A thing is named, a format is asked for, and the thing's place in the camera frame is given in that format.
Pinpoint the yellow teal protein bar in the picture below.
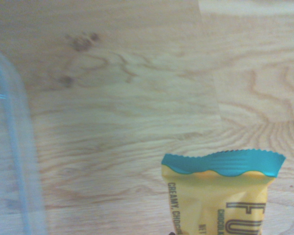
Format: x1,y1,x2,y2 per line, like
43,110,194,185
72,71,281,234
161,148,287,235

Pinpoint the clear plastic rectangular container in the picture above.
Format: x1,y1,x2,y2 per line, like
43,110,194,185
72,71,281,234
0,45,49,235

